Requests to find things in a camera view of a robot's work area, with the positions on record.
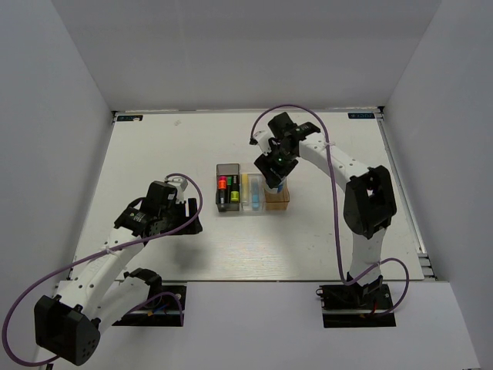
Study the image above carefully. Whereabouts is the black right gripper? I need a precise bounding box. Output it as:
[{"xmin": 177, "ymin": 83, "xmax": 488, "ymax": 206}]
[{"xmin": 254, "ymin": 142, "xmax": 299, "ymax": 189}]

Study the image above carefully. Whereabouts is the blue white tape roll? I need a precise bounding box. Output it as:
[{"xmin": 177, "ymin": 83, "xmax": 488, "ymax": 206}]
[{"xmin": 264, "ymin": 180, "xmax": 286, "ymax": 194}]

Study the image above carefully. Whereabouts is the blue translucent glue stick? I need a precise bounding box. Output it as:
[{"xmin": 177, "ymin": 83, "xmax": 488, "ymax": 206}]
[{"xmin": 251, "ymin": 177, "xmax": 260, "ymax": 210}]

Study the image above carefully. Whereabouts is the yellow translucent glue stick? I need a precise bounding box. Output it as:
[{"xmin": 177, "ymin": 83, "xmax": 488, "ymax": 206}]
[{"xmin": 241, "ymin": 173, "xmax": 249, "ymax": 204}]

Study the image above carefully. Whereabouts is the green cap black highlighter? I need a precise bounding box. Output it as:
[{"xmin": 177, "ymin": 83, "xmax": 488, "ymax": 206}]
[{"xmin": 226, "ymin": 176, "xmax": 232, "ymax": 203}]

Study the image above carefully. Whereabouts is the yellow cap black highlighter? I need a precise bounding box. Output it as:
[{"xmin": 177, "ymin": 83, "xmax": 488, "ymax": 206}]
[{"xmin": 230, "ymin": 175, "xmax": 240, "ymax": 203}]

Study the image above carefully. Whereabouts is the orange cap black highlighter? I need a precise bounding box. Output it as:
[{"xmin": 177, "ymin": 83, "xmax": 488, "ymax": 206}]
[{"xmin": 217, "ymin": 181, "xmax": 227, "ymax": 205}]

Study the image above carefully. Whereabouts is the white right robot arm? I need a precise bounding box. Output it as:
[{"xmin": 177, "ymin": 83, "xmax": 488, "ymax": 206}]
[{"xmin": 250, "ymin": 113, "xmax": 397, "ymax": 308}]

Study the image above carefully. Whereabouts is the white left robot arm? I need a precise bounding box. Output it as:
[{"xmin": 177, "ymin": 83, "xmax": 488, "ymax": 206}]
[{"xmin": 34, "ymin": 173, "xmax": 203, "ymax": 366}]

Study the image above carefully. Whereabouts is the clear plastic container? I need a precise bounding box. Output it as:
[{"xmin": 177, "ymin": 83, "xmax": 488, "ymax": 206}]
[{"xmin": 240, "ymin": 163, "xmax": 265, "ymax": 213}]

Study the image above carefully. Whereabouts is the orange translucent plastic container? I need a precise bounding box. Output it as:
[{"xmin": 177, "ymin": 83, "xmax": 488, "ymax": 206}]
[{"xmin": 263, "ymin": 179, "xmax": 290, "ymax": 211}]

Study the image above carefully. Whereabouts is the dark grey plastic container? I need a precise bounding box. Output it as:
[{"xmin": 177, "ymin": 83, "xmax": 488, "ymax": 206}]
[{"xmin": 216, "ymin": 163, "xmax": 240, "ymax": 213}]

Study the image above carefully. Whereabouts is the right blue corner label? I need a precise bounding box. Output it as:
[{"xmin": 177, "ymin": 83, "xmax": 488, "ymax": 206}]
[{"xmin": 347, "ymin": 112, "xmax": 375, "ymax": 119}]

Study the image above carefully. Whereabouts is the blue corner label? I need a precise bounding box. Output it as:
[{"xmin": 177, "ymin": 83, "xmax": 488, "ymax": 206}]
[
  {"xmin": 347, "ymin": 112, "xmax": 375, "ymax": 119},
  {"xmin": 116, "ymin": 115, "xmax": 143, "ymax": 122}
]

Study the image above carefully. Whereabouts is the left blue corner label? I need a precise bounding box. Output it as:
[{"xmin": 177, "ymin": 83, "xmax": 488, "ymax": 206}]
[{"xmin": 116, "ymin": 115, "xmax": 143, "ymax": 122}]

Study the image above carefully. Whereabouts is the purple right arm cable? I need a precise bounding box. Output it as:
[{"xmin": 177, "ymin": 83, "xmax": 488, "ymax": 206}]
[{"xmin": 249, "ymin": 104, "xmax": 411, "ymax": 318}]

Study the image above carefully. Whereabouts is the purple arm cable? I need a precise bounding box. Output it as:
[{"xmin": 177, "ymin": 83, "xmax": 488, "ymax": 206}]
[
  {"xmin": 249, "ymin": 104, "xmax": 411, "ymax": 318},
  {"xmin": 0, "ymin": 172, "xmax": 205, "ymax": 364}
]

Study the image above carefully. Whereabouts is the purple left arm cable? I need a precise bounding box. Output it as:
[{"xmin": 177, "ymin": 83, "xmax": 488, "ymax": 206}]
[{"xmin": 0, "ymin": 172, "xmax": 205, "ymax": 364}]

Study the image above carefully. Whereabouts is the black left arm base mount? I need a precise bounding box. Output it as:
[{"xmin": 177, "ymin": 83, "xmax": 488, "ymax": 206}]
[{"xmin": 113, "ymin": 284, "xmax": 187, "ymax": 328}]

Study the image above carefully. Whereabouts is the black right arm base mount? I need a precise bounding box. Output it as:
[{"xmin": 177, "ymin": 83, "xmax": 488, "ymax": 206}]
[{"xmin": 316, "ymin": 284, "xmax": 397, "ymax": 328}]

